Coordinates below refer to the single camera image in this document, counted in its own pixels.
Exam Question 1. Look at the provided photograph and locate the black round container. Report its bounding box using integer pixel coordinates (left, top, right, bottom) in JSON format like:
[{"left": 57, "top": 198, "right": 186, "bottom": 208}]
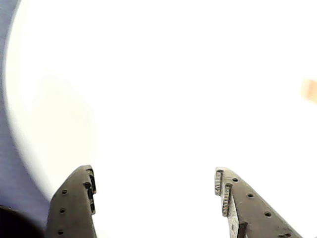
[{"left": 0, "top": 205, "right": 47, "bottom": 238}]

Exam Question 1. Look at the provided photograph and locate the blue woven cloth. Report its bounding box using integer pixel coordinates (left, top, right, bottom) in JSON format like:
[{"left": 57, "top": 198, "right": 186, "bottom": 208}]
[{"left": 0, "top": 0, "right": 53, "bottom": 224}]

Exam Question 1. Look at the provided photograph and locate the white round plate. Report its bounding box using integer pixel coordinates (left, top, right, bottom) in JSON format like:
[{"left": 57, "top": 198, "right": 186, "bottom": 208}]
[{"left": 4, "top": 0, "right": 317, "bottom": 238}]

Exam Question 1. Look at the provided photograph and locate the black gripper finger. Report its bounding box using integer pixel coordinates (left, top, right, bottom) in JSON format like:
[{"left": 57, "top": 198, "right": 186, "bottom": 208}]
[
  {"left": 46, "top": 164, "right": 99, "bottom": 238},
  {"left": 214, "top": 167, "right": 304, "bottom": 238}
]

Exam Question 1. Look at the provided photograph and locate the small red cube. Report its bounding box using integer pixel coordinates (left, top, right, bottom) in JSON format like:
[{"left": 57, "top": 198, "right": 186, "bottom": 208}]
[{"left": 301, "top": 78, "right": 317, "bottom": 104}]

